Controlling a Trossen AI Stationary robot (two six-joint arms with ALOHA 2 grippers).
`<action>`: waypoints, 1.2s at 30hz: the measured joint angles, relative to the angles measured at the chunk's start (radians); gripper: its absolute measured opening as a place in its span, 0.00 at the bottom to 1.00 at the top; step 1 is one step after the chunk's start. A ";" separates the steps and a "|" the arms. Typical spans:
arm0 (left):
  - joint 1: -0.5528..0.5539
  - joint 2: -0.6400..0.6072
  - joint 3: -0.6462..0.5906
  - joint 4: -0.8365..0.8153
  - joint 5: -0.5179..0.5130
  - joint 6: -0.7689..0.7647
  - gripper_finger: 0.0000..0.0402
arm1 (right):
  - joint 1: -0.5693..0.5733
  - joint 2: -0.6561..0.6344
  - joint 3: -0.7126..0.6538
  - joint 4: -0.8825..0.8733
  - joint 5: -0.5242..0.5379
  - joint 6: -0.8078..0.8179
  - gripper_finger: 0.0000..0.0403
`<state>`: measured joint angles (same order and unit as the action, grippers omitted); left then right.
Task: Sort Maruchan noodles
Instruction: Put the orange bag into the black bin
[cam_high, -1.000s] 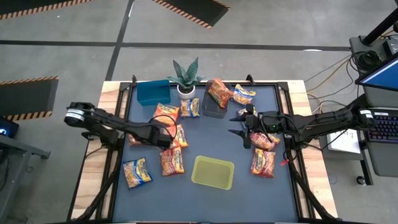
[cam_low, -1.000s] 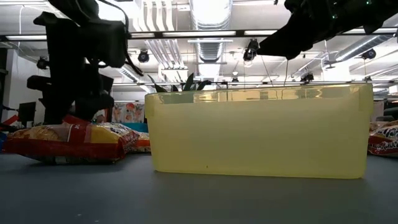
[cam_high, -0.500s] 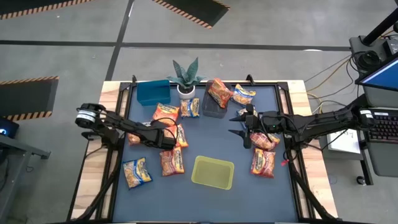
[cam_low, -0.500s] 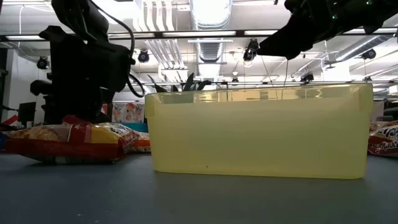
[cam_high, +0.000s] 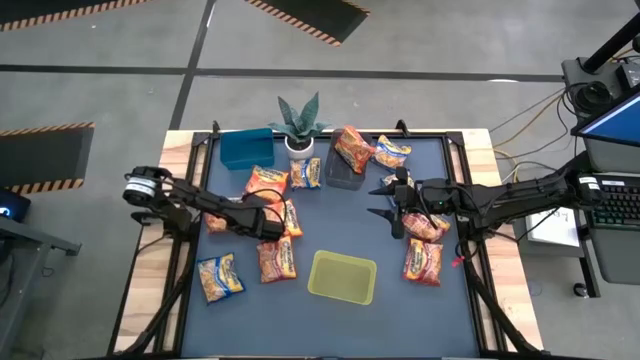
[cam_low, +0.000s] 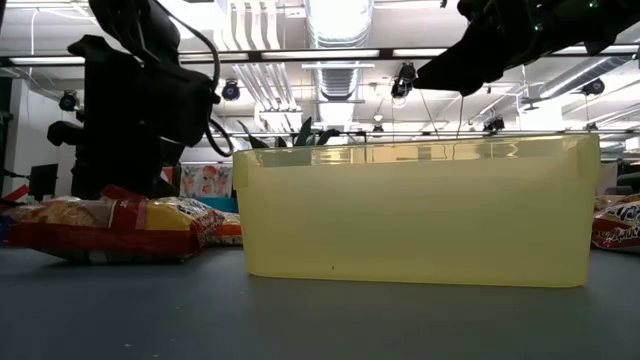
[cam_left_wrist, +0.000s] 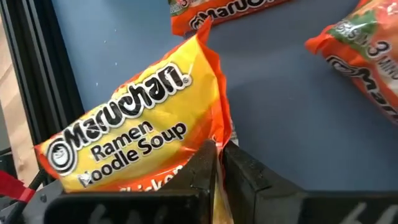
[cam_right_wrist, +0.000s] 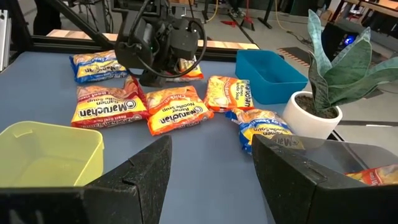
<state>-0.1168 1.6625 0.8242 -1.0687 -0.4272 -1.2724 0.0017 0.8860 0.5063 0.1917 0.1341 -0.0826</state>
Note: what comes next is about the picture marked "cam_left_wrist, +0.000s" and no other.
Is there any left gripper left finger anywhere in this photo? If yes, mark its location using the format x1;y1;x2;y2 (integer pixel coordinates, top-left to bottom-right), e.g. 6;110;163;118
45;139;219;224

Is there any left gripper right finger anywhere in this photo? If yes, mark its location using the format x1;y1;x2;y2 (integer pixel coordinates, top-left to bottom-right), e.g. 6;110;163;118
222;141;398;224

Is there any orange Maruchan chicken ramen pack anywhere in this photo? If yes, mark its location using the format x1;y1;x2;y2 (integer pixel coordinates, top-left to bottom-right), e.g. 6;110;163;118
304;0;398;125
169;0;293;37
34;17;239;224

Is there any red cable tag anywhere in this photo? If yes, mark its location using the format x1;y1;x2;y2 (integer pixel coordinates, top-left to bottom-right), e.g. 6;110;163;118
0;169;35;203

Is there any black aluminium table frame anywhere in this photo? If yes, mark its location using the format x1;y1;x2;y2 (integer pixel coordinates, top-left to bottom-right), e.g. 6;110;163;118
0;0;85;187

